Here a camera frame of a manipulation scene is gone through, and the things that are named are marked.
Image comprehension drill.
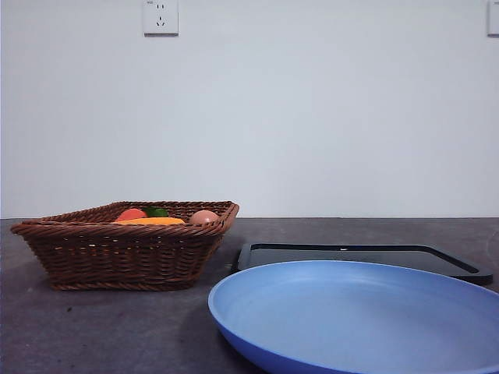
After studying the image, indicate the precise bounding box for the orange yellow corn cob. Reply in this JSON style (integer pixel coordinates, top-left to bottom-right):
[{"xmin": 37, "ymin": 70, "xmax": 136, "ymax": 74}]
[{"xmin": 114, "ymin": 217, "xmax": 186, "ymax": 226}]

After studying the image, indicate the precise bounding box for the blue round plate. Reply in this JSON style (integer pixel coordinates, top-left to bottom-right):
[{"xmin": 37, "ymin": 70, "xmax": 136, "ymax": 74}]
[{"xmin": 207, "ymin": 259, "xmax": 499, "ymax": 374}]

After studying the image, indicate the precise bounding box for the brown wicker basket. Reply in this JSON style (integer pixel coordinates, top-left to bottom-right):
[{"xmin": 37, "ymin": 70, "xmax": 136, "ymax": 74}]
[{"xmin": 9, "ymin": 200, "xmax": 240, "ymax": 292}]

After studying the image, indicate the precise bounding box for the white wall socket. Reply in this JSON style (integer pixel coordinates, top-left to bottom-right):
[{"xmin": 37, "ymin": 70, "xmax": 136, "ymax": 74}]
[{"xmin": 143, "ymin": 0, "xmax": 180, "ymax": 38}]

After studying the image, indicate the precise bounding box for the red orange tomato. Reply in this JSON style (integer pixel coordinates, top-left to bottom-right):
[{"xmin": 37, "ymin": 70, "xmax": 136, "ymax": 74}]
[{"xmin": 116, "ymin": 208, "xmax": 149, "ymax": 223}]

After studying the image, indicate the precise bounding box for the brown egg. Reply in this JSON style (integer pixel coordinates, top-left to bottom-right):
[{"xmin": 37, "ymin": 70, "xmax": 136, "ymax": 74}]
[{"xmin": 189, "ymin": 210, "xmax": 221, "ymax": 226}]

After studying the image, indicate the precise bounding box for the white wall switch plate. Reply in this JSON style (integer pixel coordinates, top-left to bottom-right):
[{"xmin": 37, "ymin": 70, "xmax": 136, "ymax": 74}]
[{"xmin": 487, "ymin": 0, "xmax": 499, "ymax": 38}]

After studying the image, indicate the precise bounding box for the black rectangular tray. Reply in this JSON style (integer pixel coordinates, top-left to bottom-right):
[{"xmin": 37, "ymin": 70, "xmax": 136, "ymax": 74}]
[{"xmin": 229, "ymin": 242, "xmax": 494, "ymax": 288}]

